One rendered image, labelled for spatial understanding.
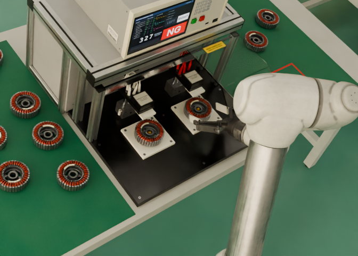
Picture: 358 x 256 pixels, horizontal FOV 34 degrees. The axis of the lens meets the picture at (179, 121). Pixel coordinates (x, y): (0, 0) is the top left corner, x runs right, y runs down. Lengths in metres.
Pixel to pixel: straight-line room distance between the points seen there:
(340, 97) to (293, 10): 1.61
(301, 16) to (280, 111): 1.63
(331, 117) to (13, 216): 1.09
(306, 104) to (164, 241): 1.58
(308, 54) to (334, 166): 0.88
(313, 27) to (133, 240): 1.36
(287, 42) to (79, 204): 1.33
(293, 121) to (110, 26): 0.80
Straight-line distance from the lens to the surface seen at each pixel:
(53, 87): 2.29
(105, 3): 1.99
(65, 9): 2.14
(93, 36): 2.06
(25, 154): 2.17
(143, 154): 2.17
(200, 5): 2.07
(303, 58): 2.82
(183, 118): 2.32
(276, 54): 2.77
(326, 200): 3.33
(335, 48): 2.97
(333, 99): 1.49
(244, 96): 1.45
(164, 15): 1.97
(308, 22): 3.03
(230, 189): 3.15
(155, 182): 2.13
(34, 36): 2.29
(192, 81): 2.26
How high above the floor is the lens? 2.53
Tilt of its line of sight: 50 degrees down
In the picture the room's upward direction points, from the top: 19 degrees clockwise
